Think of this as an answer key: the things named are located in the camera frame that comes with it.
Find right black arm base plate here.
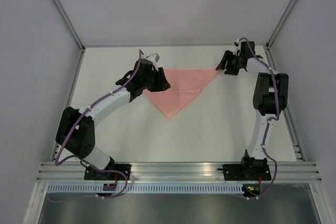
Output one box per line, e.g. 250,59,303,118
217,164,271,181

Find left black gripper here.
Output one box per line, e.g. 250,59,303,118
142,68,171,93

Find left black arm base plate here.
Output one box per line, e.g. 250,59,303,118
84,164,131,181

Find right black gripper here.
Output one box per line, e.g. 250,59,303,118
215,50,242,76

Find white slotted cable duct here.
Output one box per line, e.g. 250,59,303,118
47,183,243,194

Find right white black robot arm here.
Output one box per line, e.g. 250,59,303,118
215,37,289,179

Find aluminium frame post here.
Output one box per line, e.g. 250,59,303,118
51,0,85,52
267,0,315,46

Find aluminium front rail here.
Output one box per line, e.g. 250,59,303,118
36,162,322,183

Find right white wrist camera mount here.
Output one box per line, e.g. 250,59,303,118
234,39,241,56

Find pink cloth napkin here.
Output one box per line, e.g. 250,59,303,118
144,67,219,119

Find right aluminium frame post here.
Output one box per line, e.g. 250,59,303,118
267,0,315,46

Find left aluminium frame post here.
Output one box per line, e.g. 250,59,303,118
51,0,85,52

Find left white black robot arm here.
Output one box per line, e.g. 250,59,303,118
56,58,171,180

